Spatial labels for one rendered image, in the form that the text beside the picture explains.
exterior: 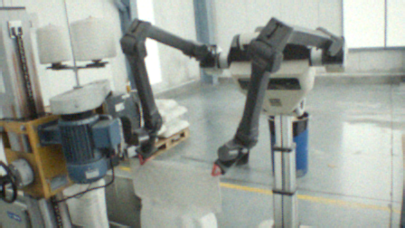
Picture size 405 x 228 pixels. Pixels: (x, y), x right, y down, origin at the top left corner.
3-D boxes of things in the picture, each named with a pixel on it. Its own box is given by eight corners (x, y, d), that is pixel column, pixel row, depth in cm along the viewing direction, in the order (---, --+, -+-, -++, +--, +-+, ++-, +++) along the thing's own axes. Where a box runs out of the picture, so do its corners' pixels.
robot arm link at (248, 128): (286, 51, 98) (259, 34, 104) (273, 56, 96) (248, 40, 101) (260, 145, 128) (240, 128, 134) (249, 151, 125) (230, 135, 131)
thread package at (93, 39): (126, 58, 133) (120, 14, 129) (95, 63, 119) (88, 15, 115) (98, 60, 141) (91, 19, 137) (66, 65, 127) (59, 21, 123)
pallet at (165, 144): (189, 136, 534) (188, 127, 531) (145, 164, 432) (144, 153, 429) (149, 132, 573) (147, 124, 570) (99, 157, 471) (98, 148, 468)
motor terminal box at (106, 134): (124, 146, 129) (119, 117, 126) (115, 155, 119) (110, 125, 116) (104, 147, 129) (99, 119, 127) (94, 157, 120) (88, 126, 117)
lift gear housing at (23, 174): (36, 185, 125) (30, 159, 123) (23, 191, 121) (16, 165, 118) (21, 181, 131) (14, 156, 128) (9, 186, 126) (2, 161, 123)
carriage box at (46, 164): (107, 168, 152) (95, 102, 144) (44, 201, 123) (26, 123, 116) (72, 162, 164) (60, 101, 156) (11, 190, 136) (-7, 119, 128)
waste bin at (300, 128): (315, 164, 378) (315, 109, 363) (306, 183, 336) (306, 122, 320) (276, 160, 403) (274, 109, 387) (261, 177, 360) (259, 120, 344)
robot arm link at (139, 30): (145, 15, 118) (127, 12, 123) (134, 52, 120) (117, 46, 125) (210, 45, 155) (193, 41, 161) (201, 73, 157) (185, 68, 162)
